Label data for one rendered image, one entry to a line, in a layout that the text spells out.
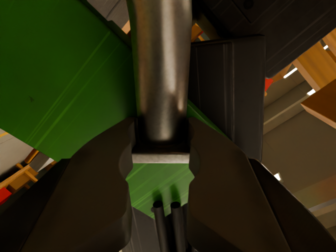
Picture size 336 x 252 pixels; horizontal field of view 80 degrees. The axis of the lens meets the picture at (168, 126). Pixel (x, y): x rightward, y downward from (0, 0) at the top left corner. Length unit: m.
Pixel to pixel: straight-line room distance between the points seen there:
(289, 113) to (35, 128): 7.54
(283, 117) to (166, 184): 7.47
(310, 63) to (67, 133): 0.92
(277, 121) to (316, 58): 6.69
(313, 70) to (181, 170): 0.86
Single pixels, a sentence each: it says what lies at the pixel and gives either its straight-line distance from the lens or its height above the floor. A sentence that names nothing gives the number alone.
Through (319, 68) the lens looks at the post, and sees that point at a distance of 1.00.
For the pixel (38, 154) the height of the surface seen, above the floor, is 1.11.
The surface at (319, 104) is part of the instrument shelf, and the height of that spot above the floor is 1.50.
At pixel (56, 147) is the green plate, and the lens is 0.19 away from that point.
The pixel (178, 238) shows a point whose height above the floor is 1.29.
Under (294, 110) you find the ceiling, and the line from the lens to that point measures 7.62.
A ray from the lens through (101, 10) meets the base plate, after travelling 0.66.
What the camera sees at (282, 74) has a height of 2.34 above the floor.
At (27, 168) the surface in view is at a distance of 5.92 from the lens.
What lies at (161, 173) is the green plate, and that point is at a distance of 0.18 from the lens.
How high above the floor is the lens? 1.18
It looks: 8 degrees up
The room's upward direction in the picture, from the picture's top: 136 degrees clockwise
